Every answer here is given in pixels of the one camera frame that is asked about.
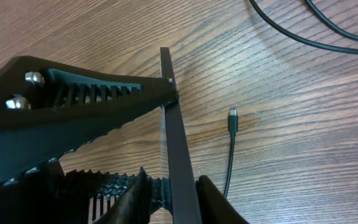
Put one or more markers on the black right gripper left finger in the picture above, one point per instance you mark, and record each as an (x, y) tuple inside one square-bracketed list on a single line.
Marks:
[(134, 205)]

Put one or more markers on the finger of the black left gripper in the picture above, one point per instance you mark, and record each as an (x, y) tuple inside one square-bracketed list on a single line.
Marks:
[(47, 195), (49, 108)]

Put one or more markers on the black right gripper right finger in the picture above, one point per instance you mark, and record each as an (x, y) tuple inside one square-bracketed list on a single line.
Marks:
[(214, 208)]

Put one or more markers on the smartphone with teal screen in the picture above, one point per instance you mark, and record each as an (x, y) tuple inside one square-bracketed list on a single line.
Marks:
[(185, 204)]

